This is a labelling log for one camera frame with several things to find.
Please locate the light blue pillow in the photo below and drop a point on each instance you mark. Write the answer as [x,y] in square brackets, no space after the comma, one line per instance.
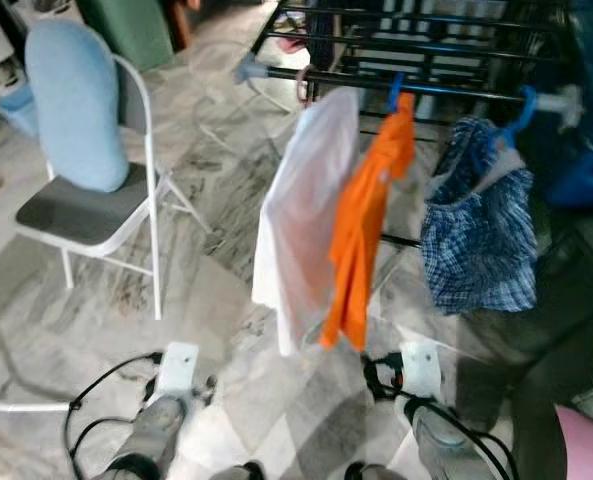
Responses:
[76,100]

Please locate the white folding chair grey seat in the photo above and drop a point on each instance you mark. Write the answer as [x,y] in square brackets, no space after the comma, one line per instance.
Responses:
[76,215]

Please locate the green bin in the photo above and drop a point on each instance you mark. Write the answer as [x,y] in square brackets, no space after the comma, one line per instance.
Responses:
[126,30]

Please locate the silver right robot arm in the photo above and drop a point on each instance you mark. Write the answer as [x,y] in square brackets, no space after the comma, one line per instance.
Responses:
[436,442]

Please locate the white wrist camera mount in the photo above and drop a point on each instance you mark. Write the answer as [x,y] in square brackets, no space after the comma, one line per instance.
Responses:
[421,368]
[179,365]

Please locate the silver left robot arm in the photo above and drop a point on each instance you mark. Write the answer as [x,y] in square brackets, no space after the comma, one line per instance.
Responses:
[151,440]

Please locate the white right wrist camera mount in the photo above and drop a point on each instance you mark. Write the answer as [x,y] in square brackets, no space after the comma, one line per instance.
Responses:
[421,368]

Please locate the blue plaid shirt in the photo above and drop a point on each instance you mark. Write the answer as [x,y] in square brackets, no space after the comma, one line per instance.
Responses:
[476,250]

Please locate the black metal drying rack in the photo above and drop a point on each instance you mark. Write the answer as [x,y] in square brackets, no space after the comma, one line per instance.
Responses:
[446,90]

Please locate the white shirt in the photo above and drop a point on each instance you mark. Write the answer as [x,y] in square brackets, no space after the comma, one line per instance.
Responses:
[301,220]

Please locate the orange shirt black print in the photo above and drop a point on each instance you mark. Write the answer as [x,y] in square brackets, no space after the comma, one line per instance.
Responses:
[361,220]

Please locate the dark green sofa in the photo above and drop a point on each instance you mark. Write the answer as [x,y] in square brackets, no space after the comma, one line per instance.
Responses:
[566,330]

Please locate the pink cushion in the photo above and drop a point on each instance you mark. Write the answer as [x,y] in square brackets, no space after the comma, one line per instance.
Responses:
[586,450]

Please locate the blue plastic crate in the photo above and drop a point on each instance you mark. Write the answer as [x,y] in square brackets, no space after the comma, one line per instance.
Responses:
[586,170]

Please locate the pink hanger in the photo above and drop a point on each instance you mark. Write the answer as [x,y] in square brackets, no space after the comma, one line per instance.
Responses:
[302,85]

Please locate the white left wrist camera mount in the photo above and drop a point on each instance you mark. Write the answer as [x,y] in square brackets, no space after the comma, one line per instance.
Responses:
[179,365]

